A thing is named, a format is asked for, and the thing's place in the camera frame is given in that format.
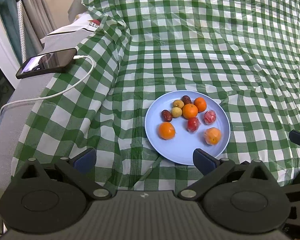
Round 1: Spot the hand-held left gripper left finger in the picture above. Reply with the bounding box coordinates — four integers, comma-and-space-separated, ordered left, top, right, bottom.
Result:
15, 148, 113, 201

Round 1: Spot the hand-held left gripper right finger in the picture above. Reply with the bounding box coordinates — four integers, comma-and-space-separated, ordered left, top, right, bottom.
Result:
177, 149, 282, 202

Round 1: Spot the plastic-wrapped orange tangerine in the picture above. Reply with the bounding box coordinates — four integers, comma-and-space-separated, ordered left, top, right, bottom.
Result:
204, 127, 222, 146

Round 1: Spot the light blue plate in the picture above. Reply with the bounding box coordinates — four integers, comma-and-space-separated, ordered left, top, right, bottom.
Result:
144, 90, 231, 166

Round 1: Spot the plastic-wrapped red fruit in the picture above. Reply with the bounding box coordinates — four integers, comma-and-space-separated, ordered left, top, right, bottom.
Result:
186, 117, 200, 133
203, 110, 217, 125

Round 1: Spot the grey upholstered bed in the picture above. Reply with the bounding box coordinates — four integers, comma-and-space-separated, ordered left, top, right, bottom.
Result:
0, 26, 100, 189

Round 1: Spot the black smartphone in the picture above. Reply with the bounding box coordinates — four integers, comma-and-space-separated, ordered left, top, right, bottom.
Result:
16, 48, 77, 80

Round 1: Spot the green checkered tablecloth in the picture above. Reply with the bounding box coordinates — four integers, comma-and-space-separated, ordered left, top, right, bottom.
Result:
11, 0, 300, 192

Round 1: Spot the grey curtain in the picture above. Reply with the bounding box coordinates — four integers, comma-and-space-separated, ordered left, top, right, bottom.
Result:
17, 0, 57, 45

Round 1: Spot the teal curtain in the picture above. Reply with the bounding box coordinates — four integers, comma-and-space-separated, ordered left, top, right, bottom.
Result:
0, 0, 23, 58

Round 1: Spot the white charging cable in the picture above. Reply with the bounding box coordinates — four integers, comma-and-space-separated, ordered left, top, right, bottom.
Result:
0, 54, 94, 117

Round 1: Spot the white window frame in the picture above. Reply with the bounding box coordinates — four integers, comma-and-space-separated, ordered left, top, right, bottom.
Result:
0, 0, 23, 90

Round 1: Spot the black white braided steamer hose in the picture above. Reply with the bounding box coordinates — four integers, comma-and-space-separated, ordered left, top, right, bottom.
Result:
9, 0, 28, 58

